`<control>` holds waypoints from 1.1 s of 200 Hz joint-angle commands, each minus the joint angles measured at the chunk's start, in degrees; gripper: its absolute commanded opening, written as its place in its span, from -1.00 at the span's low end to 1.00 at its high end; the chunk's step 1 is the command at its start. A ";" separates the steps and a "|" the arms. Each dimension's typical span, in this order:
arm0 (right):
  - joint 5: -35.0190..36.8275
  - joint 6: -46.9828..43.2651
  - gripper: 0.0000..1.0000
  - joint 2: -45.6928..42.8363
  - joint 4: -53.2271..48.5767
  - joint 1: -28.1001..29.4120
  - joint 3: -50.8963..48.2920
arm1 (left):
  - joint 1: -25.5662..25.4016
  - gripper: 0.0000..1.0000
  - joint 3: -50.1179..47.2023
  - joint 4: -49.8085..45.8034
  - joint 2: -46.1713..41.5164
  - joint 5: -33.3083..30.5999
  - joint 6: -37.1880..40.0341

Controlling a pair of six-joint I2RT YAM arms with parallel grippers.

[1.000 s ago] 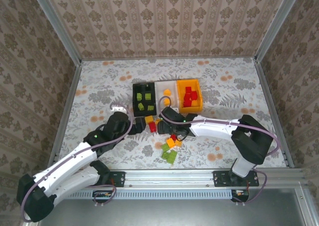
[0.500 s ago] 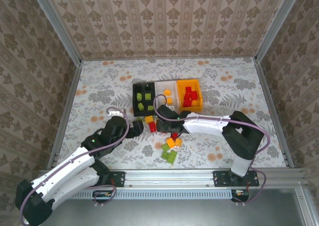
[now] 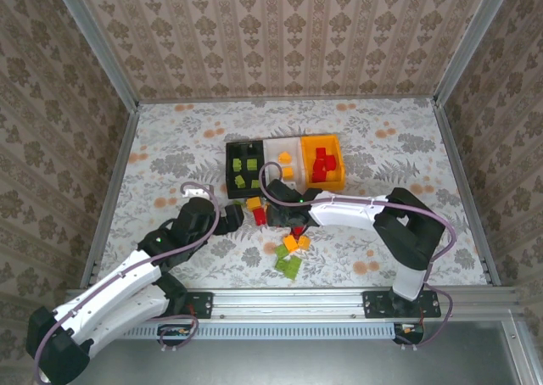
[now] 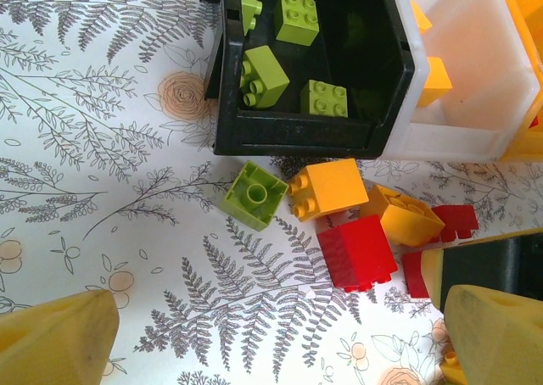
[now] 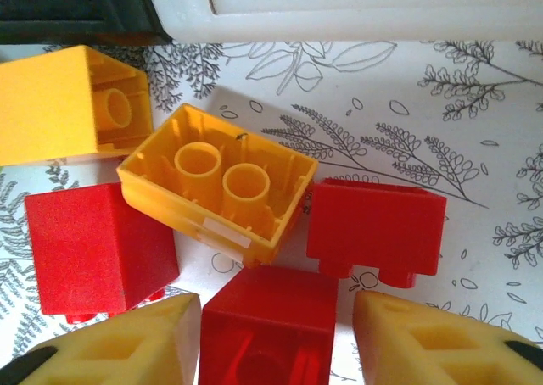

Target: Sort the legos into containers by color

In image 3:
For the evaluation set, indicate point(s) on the green lego brick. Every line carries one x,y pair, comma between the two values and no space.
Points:
236,164
282,251
240,182
253,163
293,269
255,184
240,205
281,265

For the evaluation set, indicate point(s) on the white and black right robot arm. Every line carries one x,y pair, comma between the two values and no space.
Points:
348,213

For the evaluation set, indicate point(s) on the black plastic container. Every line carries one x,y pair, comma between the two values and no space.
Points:
244,149

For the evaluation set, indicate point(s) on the white plastic container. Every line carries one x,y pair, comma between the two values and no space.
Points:
273,147

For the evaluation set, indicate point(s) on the orange plastic container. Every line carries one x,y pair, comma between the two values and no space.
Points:
322,141

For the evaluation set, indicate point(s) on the black connector box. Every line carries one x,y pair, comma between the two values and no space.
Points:
174,332
409,332

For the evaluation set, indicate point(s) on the floral patterned table covering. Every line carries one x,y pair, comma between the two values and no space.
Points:
191,126

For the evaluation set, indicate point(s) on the grey metal panel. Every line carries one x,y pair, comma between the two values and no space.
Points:
297,364

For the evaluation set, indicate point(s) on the aluminium side rail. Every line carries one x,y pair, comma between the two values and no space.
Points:
113,190
459,169

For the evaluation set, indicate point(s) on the wide aluminium base rail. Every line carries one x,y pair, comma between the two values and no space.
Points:
288,304

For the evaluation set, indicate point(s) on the thin aluminium cross rail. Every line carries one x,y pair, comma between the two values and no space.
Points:
288,98

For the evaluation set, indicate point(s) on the short aluminium frame post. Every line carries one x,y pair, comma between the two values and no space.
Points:
524,355

